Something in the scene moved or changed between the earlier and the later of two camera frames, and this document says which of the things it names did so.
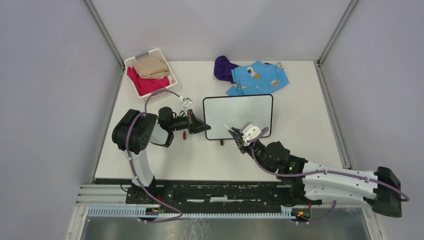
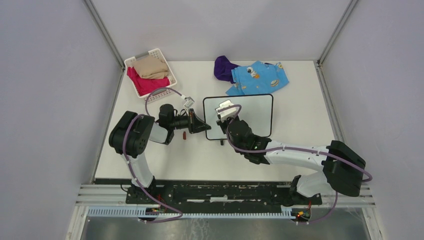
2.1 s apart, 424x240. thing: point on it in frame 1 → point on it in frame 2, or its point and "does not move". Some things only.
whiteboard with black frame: (223, 112) does not move
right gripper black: (238, 136) → (222, 124)
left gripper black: (195, 124) does not move
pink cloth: (146, 86) does not move
